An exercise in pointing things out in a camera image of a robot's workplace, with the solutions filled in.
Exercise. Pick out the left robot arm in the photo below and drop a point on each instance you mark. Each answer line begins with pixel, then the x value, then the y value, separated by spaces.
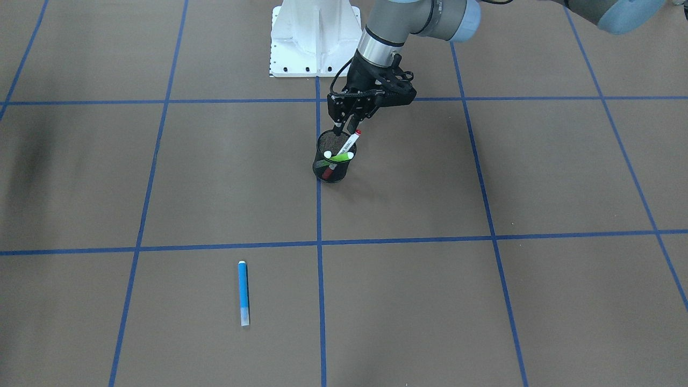
pixel 392 22

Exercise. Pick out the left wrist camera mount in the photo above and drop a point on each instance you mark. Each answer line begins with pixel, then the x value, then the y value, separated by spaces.
pixel 396 88

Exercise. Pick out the black mesh pen cup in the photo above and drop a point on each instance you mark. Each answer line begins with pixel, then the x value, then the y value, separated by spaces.
pixel 323 168

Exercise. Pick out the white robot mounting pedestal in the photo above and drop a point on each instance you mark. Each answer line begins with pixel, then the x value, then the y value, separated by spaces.
pixel 313 38

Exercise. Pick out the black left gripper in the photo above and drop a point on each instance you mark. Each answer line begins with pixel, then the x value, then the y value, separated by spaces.
pixel 362 74

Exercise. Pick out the green highlighter pen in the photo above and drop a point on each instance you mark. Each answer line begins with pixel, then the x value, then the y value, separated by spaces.
pixel 343 157

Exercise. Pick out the blue marker pen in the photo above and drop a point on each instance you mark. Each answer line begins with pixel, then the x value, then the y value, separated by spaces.
pixel 244 297

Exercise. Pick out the red white marker pen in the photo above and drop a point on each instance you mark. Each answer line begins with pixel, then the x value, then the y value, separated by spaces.
pixel 349 143

